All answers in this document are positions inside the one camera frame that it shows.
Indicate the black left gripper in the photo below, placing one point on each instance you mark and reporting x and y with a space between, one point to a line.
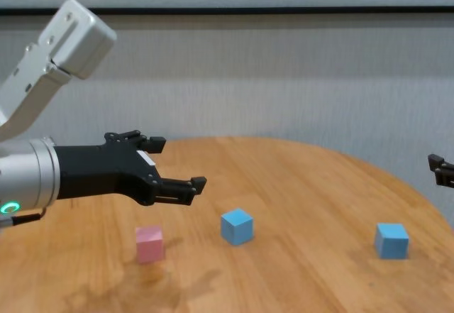
99 171

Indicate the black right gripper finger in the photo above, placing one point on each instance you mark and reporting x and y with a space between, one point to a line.
443 174

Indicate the blue cube block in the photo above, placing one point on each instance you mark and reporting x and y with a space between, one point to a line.
392 242
236 228

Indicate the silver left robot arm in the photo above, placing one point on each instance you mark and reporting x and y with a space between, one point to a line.
28 174

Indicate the pink cube block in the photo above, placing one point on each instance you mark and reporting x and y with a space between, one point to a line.
150 247

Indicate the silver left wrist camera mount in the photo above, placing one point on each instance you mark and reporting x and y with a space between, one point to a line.
78 39

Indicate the black wall trim strip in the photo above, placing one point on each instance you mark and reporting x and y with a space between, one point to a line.
248 10

